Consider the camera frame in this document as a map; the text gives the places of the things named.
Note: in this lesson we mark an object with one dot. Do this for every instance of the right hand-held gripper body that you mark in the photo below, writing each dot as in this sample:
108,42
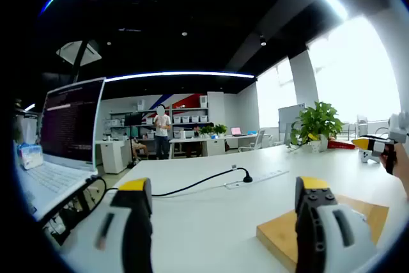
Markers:
399,129

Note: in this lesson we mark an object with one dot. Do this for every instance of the white cabinet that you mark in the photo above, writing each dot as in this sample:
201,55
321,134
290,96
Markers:
112,156

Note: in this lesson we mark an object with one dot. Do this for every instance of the ceiling air conditioner unit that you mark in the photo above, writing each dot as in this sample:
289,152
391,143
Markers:
68,50

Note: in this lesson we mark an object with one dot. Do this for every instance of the large potted green plant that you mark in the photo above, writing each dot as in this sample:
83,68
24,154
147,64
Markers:
316,119

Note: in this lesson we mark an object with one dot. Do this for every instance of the white office chair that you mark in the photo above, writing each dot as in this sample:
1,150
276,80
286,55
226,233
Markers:
260,138

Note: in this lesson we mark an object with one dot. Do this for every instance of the ceiling spotlight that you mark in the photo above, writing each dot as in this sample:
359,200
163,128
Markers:
262,41

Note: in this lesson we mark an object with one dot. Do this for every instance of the silver laptop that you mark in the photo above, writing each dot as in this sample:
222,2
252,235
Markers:
70,119

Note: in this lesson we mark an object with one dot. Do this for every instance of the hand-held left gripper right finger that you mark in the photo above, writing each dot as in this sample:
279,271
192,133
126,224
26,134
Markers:
322,231

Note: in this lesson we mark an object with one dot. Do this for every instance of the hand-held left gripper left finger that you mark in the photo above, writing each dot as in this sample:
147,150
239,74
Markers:
128,222

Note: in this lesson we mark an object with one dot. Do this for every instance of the small potted plant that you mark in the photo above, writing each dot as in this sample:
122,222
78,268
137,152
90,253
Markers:
220,129
206,130

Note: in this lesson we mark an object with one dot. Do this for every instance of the small wooden board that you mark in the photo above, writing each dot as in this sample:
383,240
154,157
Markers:
281,238

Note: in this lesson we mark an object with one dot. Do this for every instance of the red box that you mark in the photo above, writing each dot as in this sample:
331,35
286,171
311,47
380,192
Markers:
340,145

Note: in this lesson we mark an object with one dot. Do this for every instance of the white background desk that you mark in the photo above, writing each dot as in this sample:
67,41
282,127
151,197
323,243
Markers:
214,146

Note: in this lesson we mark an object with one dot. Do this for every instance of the black monitor on stand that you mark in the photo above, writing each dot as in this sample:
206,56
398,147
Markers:
132,119

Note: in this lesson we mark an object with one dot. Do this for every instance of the whiteboard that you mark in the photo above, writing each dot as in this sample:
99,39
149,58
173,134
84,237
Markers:
287,119

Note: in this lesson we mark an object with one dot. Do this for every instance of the person's right hand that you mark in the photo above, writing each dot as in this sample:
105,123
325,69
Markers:
403,161

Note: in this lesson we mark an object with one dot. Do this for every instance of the tissue packet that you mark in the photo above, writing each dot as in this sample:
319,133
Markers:
30,156

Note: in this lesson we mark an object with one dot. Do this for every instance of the pink-screen laptop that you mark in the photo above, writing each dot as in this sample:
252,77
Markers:
237,130

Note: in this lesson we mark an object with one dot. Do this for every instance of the white table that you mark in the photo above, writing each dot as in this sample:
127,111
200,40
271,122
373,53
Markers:
207,222

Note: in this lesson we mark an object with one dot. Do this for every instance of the small white device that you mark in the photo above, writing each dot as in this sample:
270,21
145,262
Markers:
367,157

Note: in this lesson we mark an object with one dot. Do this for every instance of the white storage shelf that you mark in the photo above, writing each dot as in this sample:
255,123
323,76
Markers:
191,119

